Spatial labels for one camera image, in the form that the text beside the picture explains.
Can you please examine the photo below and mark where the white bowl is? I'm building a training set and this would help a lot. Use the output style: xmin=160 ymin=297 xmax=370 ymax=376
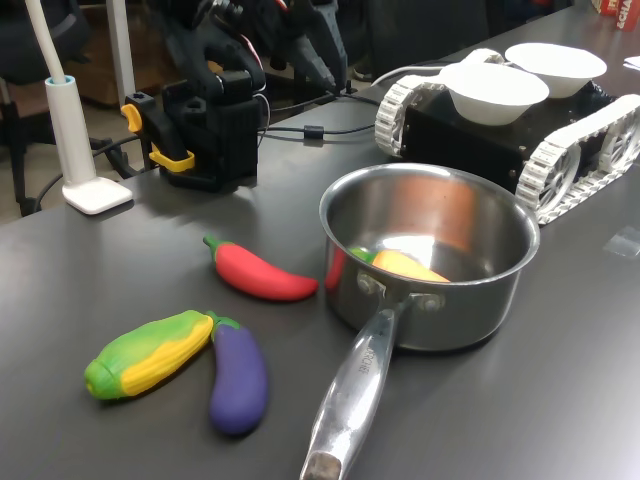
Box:
xmin=438 ymin=62 xmax=551 ymax=127
xmin=504 ymin=42 xmax=609 ymax=100

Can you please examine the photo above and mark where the long black cable with ferrite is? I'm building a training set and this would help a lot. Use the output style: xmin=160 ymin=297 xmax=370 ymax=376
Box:
xmin=255 ymin=123 xmax=380 ymax=147

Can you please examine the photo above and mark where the clear tape patch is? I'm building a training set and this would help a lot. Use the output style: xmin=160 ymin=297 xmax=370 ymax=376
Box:
xmin=602 ymin=224 xmax=640 ymax=259

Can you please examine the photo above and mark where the steel pan with long handle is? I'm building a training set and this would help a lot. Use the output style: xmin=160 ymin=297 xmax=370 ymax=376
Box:
xmin=299 ymin=162 xmax=542 ymax=480

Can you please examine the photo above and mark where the black clamp with yellow handles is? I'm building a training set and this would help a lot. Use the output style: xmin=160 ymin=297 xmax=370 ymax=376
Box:
xmin=121 ymin=91 xmax=197 ymax=187

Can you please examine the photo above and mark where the tracked vehicle with white tracks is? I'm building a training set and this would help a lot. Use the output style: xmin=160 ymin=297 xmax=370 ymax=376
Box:
xmin=374 ymin=47 xmax=640 ymax=226

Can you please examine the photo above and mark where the white table leg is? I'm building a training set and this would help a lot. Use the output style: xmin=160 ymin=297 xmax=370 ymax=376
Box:
xmin=105 ymin=0 xmax=137 ymax=107

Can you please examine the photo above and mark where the brown wooden furniture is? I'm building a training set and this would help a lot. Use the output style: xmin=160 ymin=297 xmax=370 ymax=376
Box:
xmin=64 ymin=0 xmax=174 ymax=107

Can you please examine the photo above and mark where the purple toy aubergine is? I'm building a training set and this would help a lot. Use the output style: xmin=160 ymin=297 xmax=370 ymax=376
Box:
xmin=205 ymin=310 xmax=270 ymax=436

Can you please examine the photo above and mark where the white cable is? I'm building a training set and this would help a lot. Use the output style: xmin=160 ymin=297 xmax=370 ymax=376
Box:
xmin=372 ymin=63 xmax=446 ymax=90

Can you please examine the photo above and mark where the yellow green toy corn cob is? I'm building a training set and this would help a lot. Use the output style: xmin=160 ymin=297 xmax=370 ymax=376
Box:
xmin=83 ymin=309 xmax=215 ymax=401

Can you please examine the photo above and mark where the red toy chilli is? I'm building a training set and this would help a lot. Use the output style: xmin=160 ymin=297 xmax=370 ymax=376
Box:
xmin=202 ymin=234 xmax=320 ymax=303

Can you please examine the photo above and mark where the orange toy carrot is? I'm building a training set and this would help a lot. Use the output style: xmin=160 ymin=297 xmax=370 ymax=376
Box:
xmin=349 ymin=246 xmax=451 ymax=285

